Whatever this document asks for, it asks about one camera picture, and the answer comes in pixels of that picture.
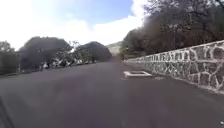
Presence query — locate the distant hill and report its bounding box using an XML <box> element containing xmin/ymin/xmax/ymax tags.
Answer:
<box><xmin>105</xmin><ymin>41</ymin><xmax>124</xmax><ymax>56</ymax></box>

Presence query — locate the white painted road rectangle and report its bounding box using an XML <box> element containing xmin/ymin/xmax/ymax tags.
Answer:
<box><xmin>122</xmin><ymin>69</ymin><xmax>154</xmax><ymax>80</ymax></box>

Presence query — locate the grey asphalt road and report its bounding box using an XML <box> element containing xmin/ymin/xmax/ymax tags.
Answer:
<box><xmin>0</xmin><ymin>59</ymin><xmax>224</xmax><ymax>128</ymax></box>

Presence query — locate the row of trees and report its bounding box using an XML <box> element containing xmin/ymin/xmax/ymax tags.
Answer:
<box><xmin>0</xmin><ymin>35</ymin><xmax>114</xmax><ymax>75</ymax></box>

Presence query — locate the wooded hillside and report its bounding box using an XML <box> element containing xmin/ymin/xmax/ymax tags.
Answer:
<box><xmin>119</xmin><ymin>0</ymin><xmax>224</xmax><ymax>61</ymax></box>

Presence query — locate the rough stone wall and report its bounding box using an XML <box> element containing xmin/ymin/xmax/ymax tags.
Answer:
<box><xmin>123</xmin><ymin>39</ymin><xmax>224</xmax><ymax>93</ymax></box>

